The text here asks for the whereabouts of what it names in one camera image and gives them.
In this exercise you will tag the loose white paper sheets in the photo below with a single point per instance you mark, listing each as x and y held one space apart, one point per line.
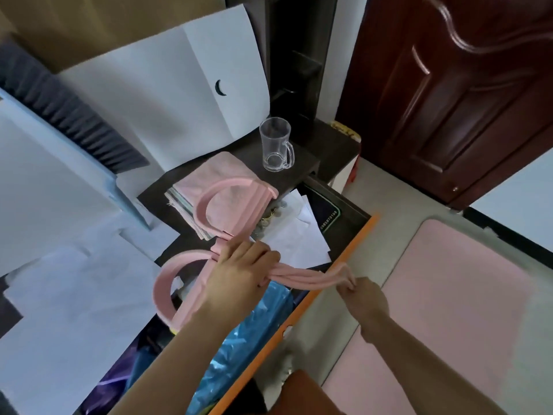
73 311

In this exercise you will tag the person's right hand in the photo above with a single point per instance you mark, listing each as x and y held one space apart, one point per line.
367 302

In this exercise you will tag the blue plastic bag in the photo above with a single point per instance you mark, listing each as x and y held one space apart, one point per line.
246 332

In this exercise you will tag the person's right forearm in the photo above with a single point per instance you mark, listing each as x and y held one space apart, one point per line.
423 367

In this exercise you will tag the person's right fingers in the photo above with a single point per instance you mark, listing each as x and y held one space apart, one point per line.
347 287

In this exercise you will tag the person's brown clothing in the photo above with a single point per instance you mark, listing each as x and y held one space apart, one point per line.
309 395

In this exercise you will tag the person's left fingers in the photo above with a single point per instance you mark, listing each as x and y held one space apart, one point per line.
263 259

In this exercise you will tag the person's left hand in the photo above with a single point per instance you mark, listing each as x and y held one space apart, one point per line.
235 276

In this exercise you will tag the brown cardboard sheet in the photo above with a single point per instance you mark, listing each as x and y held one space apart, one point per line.
86 25

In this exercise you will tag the orange-edged drawer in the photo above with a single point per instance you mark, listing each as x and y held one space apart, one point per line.
311 293

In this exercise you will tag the dark brown wooden door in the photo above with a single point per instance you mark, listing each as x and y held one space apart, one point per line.
458 90

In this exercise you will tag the pink twisted cloth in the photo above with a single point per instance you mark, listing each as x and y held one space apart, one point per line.
302 278

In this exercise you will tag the pink mat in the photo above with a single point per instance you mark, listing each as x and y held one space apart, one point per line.
436 315

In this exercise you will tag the pink plastic hanger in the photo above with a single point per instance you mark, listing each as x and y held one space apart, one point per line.
246 203

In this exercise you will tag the grey ridged foam sheet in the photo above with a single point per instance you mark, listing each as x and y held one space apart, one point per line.
65 107

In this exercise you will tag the dark shelf unit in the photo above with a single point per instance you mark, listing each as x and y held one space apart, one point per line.
302 60

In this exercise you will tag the dark wooden desk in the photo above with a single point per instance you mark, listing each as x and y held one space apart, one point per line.
328 151

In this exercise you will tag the stack of folded cloths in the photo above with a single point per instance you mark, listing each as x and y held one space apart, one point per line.
183 207

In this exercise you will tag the black box with green edge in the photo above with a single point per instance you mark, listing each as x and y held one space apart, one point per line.
329 211

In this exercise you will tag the clear glass mug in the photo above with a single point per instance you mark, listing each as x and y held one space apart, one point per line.
275 142

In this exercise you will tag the person's left forearm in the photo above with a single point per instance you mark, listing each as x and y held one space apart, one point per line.
173 363

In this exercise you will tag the purple plastic bag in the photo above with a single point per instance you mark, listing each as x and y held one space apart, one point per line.
114 376

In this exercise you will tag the large white paper with crescent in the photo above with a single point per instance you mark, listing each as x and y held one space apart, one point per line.
155 95

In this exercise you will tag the white papers in drawer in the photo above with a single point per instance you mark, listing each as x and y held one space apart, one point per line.
298 241

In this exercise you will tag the yellow sticker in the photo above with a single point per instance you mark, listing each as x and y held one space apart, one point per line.
345 130

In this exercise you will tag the folded pink towel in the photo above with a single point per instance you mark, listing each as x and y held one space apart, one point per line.
216 175

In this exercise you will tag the pile of coins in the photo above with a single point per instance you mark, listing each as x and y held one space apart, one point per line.
270 216

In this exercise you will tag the light blue foam board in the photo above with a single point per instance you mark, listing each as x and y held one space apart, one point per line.
47 190

